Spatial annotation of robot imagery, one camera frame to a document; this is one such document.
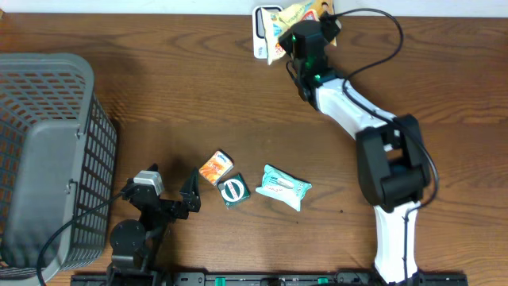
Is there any yellow wet wipes pack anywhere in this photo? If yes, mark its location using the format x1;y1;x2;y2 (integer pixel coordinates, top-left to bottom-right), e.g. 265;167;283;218
260;0;334;65

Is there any orange tissue packet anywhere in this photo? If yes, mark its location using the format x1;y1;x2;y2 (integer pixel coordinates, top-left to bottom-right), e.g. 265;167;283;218
198;150;234;186

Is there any green square box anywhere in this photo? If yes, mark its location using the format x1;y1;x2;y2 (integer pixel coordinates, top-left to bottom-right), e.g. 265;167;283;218
217;173;250;209

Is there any teal wet wipes pack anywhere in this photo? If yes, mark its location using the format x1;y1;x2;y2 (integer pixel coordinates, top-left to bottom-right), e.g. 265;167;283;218
256;164;312;211

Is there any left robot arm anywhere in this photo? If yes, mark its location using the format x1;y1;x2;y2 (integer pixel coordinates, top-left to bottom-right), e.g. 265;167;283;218
106;164;201;285

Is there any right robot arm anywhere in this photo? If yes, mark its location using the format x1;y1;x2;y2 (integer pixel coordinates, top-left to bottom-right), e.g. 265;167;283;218
279;19;430;285

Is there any white barcode scanner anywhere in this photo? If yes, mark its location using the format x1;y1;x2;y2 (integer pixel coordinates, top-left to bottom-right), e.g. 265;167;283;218
252;5;283;60

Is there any grey plastic shopping basket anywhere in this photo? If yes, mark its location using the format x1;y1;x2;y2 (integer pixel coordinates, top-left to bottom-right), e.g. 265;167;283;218
1;53;117;285

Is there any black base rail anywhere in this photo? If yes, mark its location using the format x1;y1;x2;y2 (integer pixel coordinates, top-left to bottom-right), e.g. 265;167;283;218
71;271;470;286

